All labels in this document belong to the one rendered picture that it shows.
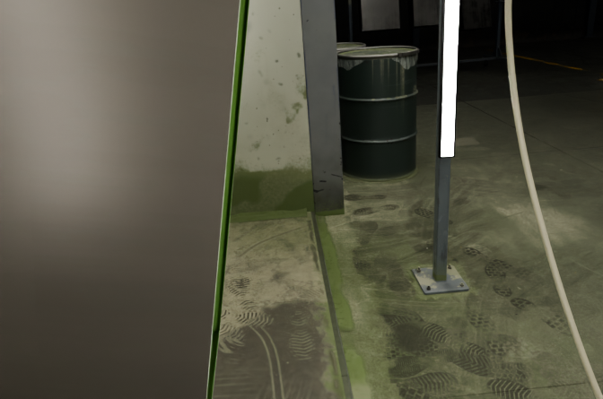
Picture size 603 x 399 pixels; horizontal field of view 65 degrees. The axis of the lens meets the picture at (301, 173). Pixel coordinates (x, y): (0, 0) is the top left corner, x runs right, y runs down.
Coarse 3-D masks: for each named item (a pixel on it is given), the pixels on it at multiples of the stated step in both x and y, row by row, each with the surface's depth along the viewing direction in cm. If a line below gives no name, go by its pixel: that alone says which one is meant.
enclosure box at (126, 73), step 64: (0, 0) 38; (64, 0) 38; (128, 0) 39; (192, 0) 39; (0, 64) 39; (64, 64) 40; (128, 64) 40; (192, 64) 41; (0, 128) 41; (64, 128) 42; (128, 128) 42; (192, 128) 43; (0, 192) 43; (64, 192) 44; (128, 192) 44; (192, 192) 45; (0, 256) 45; (64, 256) 46; (128, 256) 46; (192, 256) 47; (0, 320) 47; (64, 320) 48; (128, 320) 49; (192, 320) 49; (0, 384) 50; (64, 384) 51; (128, 384) 51; (192, 384) 52
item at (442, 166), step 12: (444, 168) 194; (444, 180) 196; (444, 192) 198; (444, 204) 200; (444, 216) 202; (444, 228) 204; (444, 240) 206; (444, 252) 208; (444, 264) 210; (444, 276) 212
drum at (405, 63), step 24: (360, 48) 355; (360, 72) 312; (384, 72) 308; (408, 72) 315; (360, 96) 318; (384, 96) 314; (408, 96) 319; (360, 120) 324; (384, 120) 319; (408, 120) 326; (360, 144) 330; (384, 144) 325; (408, 144) 332; (360, 168) 336; (384, 168) 331; (408, 168) 338
